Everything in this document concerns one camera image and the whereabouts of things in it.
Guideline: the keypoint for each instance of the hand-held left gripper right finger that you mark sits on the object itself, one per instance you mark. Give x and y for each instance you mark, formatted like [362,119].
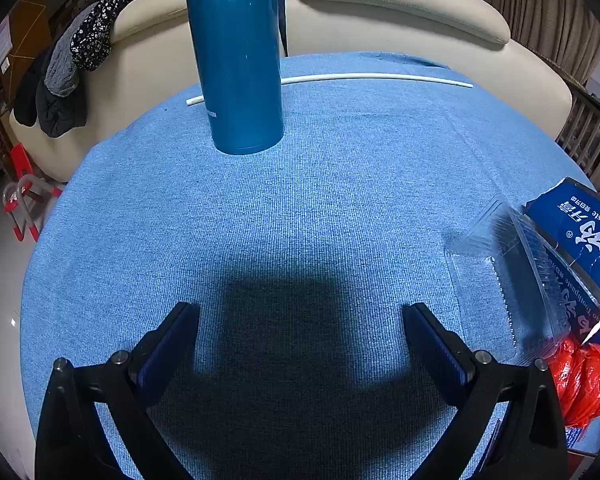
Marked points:
[432,350]

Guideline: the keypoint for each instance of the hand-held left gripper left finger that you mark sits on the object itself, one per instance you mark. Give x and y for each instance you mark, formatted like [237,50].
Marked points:
[170,350]

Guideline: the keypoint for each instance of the clear plastic container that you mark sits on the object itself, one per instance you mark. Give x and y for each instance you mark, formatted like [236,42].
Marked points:
[490,270]

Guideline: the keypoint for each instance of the red plastic bag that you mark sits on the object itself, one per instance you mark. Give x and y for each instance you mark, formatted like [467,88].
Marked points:
[585,380]

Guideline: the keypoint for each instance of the blue toothpaste box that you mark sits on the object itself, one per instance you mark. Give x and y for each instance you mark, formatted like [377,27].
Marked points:
[575,230]

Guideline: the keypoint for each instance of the blue tablecloth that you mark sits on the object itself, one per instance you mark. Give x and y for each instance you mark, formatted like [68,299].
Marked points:
[305,210]

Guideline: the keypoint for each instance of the red stool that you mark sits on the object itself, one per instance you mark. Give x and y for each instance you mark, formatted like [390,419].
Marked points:
[25,190]

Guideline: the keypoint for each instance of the dark jacket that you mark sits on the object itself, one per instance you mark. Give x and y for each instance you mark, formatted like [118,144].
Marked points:
[55,110]

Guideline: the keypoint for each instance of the wooden crib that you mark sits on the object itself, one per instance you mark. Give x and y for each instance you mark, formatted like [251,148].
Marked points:
[590,130]

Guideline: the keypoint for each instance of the white plastic tube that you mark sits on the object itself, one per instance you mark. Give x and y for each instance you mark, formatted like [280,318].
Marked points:
[380,76]

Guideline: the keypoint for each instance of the blue thermos bottle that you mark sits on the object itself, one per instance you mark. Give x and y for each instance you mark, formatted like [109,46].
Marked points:
[240,60]

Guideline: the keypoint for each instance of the grey garment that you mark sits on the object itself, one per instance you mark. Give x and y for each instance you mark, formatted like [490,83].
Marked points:
[60,70]

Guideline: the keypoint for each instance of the black floral garment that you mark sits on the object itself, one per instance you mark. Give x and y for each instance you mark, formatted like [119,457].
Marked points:
[100,25]

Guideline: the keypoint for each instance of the brown cardboard box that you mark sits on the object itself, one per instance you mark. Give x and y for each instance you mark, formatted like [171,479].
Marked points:
[27,30]

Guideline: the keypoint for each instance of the beige curtain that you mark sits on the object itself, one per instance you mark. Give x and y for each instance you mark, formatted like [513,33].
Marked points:
[540,5]

